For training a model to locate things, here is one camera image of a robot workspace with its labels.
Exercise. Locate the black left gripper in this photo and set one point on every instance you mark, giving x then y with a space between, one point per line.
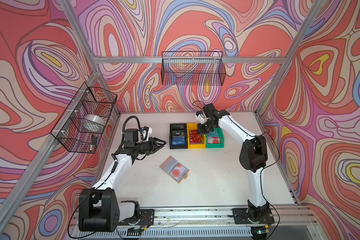
152 145

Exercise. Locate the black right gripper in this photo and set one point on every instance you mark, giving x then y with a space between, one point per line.
201 131

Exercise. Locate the tan leather card holder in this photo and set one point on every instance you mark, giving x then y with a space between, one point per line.
168 165

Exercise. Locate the white card red circle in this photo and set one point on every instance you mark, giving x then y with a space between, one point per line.
178 172

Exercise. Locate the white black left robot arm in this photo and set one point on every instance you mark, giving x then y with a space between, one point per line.
99 208

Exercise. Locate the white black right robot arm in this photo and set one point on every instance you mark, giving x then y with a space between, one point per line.
253 155

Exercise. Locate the blue VIP cards stack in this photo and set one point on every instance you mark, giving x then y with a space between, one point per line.
178 141

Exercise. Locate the red cards in yellow bin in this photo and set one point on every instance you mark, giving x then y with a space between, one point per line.
194 137

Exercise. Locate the black plastic bin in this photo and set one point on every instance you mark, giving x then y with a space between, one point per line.
178 130

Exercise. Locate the green plastic bin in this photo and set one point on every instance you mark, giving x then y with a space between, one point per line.
215 139

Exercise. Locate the yellow plastic bin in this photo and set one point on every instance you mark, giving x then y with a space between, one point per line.
191 126

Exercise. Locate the white roll in basket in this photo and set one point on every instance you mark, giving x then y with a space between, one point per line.
93 124

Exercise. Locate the black wire basket back wall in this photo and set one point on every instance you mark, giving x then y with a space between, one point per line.
193 68

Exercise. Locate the black wire basket wall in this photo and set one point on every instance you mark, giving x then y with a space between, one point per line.
193 68
70 133

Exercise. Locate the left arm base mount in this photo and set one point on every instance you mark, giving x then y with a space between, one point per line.
145 217

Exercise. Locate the front aluminium rail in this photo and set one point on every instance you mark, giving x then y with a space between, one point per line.
221 216

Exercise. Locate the black wire basket left wall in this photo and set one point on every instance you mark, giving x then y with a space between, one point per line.
70 133

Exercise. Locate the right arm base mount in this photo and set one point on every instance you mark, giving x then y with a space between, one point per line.
252 215

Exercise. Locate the aluminium frame post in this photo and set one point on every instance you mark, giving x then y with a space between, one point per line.
301 33

